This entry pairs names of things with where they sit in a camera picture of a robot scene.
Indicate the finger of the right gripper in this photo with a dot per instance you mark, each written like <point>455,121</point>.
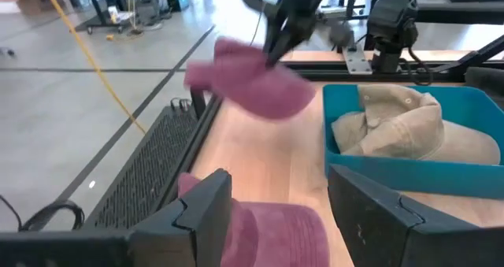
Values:
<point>275,34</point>
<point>297,34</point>

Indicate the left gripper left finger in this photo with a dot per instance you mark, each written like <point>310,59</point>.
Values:
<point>189,239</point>

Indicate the blue plastic bin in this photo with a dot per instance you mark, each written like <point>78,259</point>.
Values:
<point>393,176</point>

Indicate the grey desk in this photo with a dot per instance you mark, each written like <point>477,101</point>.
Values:
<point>464,13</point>

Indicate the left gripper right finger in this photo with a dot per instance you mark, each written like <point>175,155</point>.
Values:
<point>382,235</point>

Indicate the beige baseball cap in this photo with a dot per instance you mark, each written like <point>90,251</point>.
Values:
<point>405,121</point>
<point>346,133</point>

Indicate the maroon baseball cap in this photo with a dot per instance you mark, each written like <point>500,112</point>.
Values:
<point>252,86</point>
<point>275,235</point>

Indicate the silver bracket plate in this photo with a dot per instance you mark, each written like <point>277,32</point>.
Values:
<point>356,60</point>

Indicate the black perforated computer case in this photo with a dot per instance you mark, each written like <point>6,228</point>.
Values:
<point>149,172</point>

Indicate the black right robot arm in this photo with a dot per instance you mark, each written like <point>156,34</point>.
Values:
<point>391,23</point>

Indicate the brown cardboard box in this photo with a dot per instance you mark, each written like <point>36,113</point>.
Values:
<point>39,1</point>

